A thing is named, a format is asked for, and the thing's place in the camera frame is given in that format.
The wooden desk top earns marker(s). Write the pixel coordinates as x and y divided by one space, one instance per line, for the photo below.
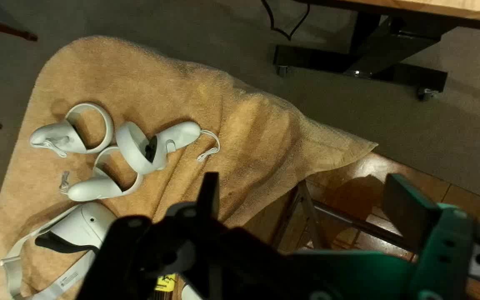
445 9

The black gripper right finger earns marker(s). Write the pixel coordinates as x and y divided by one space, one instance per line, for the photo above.
408 214

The black device yellow label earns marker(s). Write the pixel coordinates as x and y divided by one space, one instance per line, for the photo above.
165 284

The black caster wheel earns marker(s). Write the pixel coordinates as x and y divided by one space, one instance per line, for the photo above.
423 94

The ornate wooden chair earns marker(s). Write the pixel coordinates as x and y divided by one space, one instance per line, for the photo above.
357 194

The black desk frame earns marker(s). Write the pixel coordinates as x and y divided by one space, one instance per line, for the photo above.
378 47

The tan towel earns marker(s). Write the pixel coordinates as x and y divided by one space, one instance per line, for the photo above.
195 94

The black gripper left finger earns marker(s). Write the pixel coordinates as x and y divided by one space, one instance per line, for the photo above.
208 194

